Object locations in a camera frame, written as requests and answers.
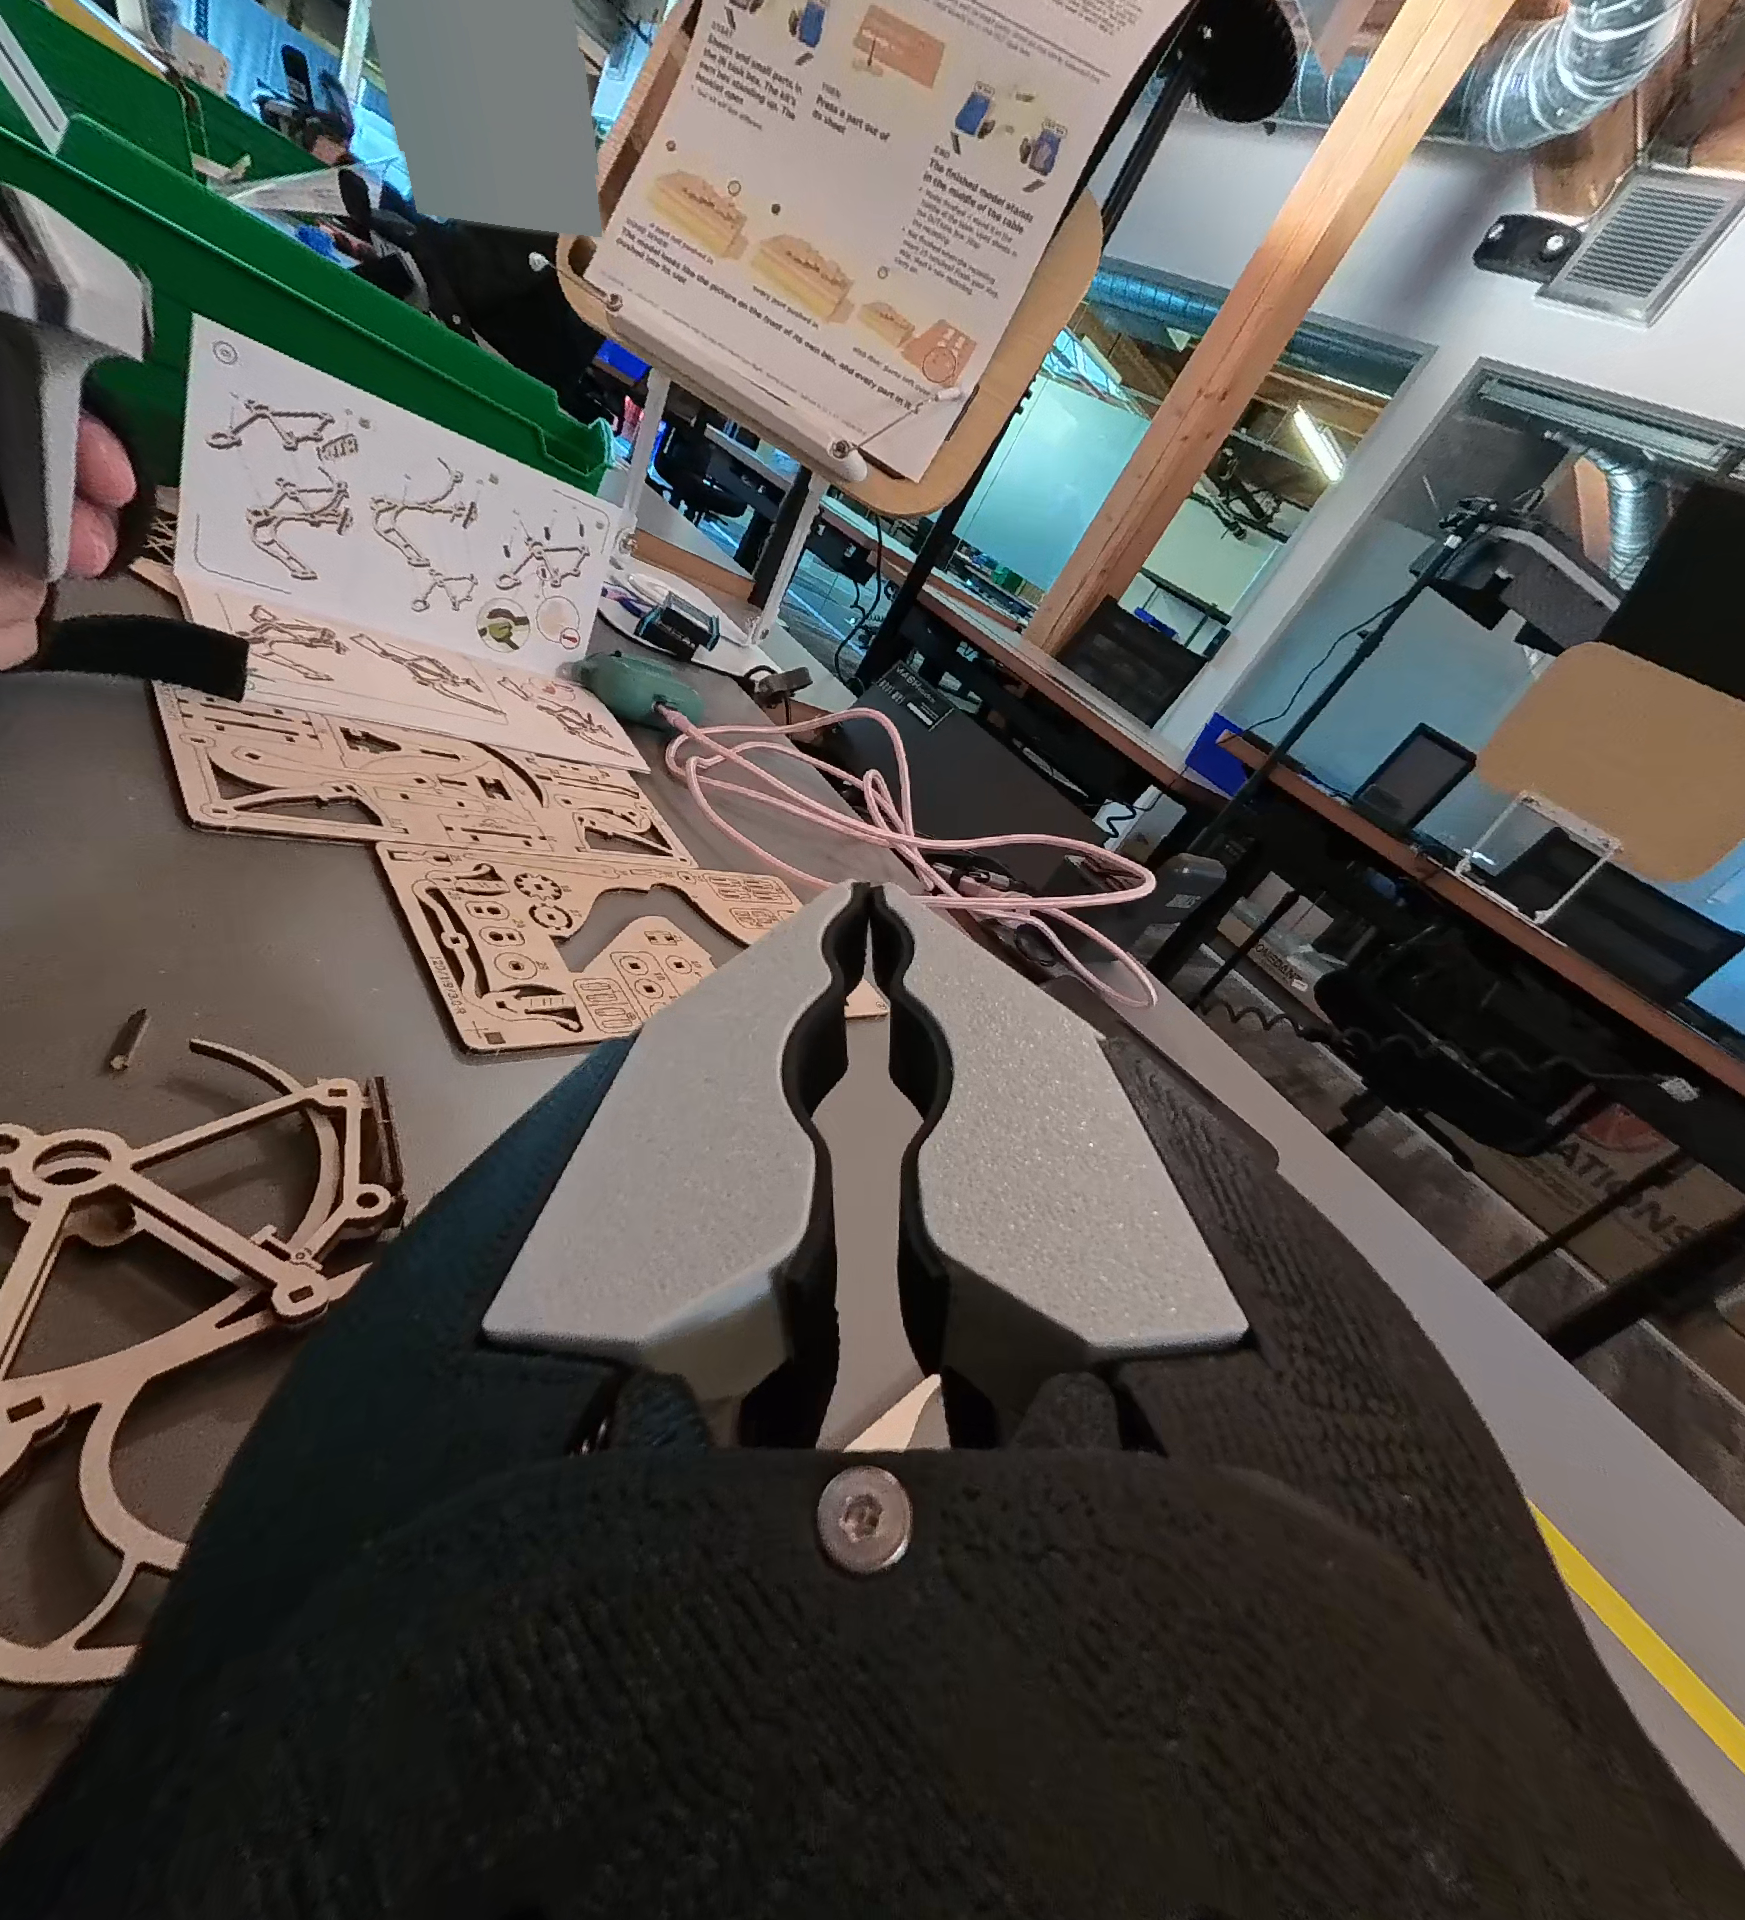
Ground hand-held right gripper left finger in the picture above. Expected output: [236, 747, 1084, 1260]
[481, 881, 874, 1424]

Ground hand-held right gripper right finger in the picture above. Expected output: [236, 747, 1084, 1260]
[872, 883, 1249, 1424]

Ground assembled wooden crossbow model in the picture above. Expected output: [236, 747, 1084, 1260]
[0, 1037, 411, 1687]

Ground wooden parts sheet oval cutouts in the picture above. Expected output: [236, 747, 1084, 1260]
[375, 839, 893, 1055]

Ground large wooden parts sheet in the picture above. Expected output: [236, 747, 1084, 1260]
[151, 681, 703, 875]

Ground green plastic bin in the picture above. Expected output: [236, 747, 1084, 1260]
[0, 0, 618, 491]

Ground white instruction booklet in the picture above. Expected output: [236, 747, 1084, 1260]
[174, 313, 652, 777]

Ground black box with white label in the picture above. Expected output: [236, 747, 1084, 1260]
[824, 701, 1116, 846]

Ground wood-edged desk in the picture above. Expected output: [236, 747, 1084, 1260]
[1214, 730, 1745, 1160]
[616, 493, 1207, 804]

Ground teal plastic gadget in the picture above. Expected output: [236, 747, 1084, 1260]
[575, 648, 703, 734]

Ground black crate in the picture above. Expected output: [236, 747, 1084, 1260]
[1059, 595, 1207, 725]

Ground small black monitor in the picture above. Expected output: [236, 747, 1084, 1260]
[1357, 722, 1476, 830]

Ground printed cardboard box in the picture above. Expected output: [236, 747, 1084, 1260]
[1473, 1105, 1745, 1296]

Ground white round disc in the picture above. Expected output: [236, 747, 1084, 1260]
[605, 565, 735, 658]

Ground yellow tape strip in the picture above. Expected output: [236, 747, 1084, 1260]
[1524, 1500, 1745, 1820]

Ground instruction poster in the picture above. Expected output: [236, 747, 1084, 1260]
[585, 0, 1193, 486]

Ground large black monitor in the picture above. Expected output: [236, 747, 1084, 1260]
[1598, 479, 1745, 679]

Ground wooden pillar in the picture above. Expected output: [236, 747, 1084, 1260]
[1027, 0, 1522, 651]

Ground white vent grille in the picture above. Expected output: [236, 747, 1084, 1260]
[1536, 162, 1745, 327]

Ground black floor lamp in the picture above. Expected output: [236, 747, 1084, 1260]
[895, 0, 1296, 639]

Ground pink cable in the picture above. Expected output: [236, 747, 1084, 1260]
[657, 704, 1162, 1012]

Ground black camera on boom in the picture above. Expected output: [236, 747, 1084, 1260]
[1409, 491, 1619, 649]

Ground silver air duct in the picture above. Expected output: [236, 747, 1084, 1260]
[1307, 0, 1715, 156]

